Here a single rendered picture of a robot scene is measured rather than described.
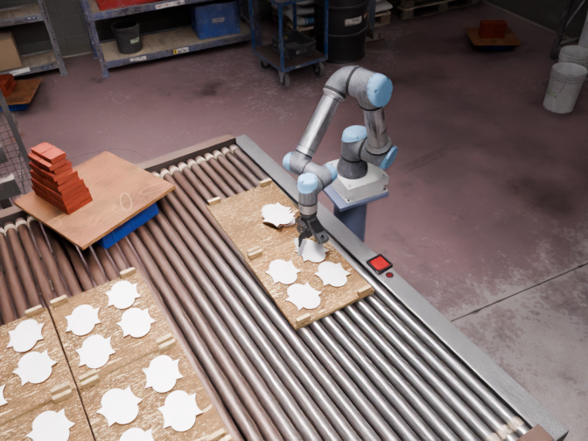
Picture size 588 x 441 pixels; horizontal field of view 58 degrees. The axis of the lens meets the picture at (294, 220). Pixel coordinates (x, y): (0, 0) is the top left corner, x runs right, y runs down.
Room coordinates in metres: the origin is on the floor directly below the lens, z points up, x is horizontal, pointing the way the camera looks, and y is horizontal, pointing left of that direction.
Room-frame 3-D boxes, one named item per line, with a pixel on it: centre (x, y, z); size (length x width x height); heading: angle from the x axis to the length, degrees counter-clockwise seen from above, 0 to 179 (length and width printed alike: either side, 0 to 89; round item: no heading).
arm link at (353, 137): (2.11, -0.30, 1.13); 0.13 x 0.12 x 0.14; 50
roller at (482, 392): (1.63, -0.18, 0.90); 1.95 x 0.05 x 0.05; 31
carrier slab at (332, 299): (1.46, -0.05, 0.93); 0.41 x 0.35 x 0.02; 28
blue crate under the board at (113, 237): (1.87, 0.83, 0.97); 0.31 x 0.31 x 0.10; 51
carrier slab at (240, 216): (1.83, 0.15, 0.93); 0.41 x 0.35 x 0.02; 30
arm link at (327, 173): (1.70, -0.11, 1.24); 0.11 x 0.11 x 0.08; 50
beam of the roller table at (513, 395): (1.67, -0.24, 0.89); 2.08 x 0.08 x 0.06; 31
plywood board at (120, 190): (1.91, 0.88, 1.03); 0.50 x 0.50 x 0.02; 51
